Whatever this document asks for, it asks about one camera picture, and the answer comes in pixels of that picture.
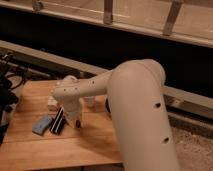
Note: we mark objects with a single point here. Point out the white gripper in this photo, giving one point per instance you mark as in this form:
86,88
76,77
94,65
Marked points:
73,111

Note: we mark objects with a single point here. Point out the dark red pepper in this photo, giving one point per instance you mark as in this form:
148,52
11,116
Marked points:
78,124

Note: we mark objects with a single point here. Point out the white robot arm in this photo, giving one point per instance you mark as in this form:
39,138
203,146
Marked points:
135,96

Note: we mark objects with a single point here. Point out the black white striped block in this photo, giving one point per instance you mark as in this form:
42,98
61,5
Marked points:
58,123

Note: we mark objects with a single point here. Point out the white bottle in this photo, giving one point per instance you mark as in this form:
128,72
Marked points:
52,104

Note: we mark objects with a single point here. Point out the blue sponge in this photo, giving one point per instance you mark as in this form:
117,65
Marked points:
42,124

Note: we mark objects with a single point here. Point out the black bowl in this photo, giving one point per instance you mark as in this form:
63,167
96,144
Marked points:
107,107

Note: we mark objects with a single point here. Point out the black equipment with cables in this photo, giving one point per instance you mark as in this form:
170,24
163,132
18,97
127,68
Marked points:
7,97

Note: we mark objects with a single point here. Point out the metal rail frame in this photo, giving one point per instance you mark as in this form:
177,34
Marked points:
188,21

